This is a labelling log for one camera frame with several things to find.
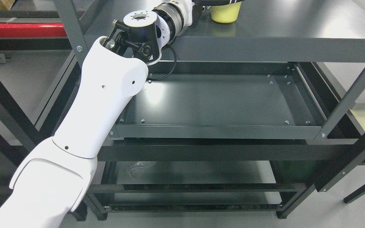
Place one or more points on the yellow plastic cup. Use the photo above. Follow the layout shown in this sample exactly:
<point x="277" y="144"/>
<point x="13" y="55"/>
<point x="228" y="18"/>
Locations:
<point x="225" y="13"/>

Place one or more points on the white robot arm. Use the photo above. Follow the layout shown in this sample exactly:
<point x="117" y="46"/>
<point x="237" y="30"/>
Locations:
<point x="54" y="177"/>

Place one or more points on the black metal shelf rack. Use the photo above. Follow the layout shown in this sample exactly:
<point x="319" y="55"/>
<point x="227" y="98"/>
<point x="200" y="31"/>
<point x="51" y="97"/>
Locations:
<point x="276" y="85"/>

